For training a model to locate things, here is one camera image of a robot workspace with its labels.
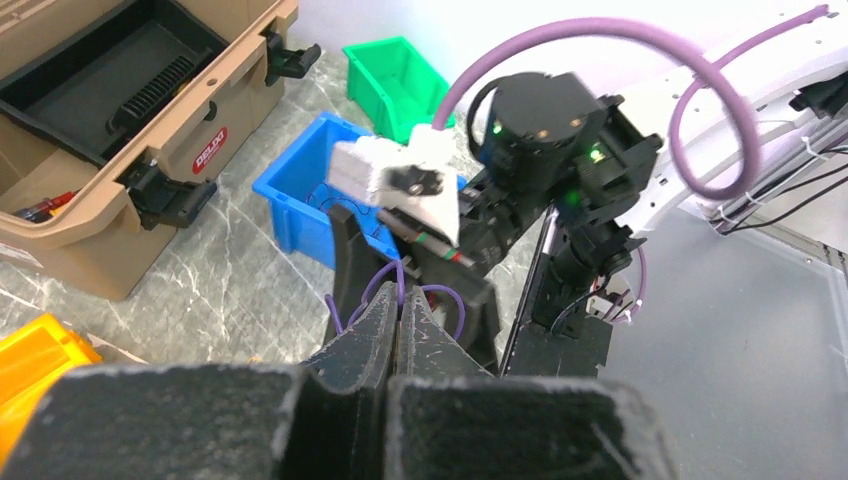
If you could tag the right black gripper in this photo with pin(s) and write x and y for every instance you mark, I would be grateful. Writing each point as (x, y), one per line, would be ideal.
(494, 212)

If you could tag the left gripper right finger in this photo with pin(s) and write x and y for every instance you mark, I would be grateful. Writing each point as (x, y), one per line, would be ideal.
(478, 426)

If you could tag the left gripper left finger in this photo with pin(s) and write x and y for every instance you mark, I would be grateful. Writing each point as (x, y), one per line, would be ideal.
(320, 419)

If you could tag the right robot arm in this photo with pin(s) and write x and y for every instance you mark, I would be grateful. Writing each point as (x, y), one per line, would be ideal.
(615, 164)

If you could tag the blue plastic bin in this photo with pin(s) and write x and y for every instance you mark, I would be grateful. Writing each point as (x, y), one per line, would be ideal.
(300, 196)

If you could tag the orange plastic bin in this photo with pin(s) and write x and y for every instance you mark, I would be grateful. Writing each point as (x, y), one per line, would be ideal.
(33, 358)

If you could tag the green plastic bin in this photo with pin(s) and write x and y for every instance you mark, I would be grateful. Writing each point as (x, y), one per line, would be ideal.
(394, 85)

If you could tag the tan plastic toolbox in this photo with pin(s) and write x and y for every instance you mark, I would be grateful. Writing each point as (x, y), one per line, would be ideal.
(124, 214)

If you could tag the black toolbox tray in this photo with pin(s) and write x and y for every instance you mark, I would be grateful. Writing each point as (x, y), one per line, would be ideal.
(94, 92)

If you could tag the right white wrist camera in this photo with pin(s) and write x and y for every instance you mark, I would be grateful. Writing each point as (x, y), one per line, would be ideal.
(415, 178)

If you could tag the red handled screwdriver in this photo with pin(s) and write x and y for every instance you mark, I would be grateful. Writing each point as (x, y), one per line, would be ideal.
(44, 210)

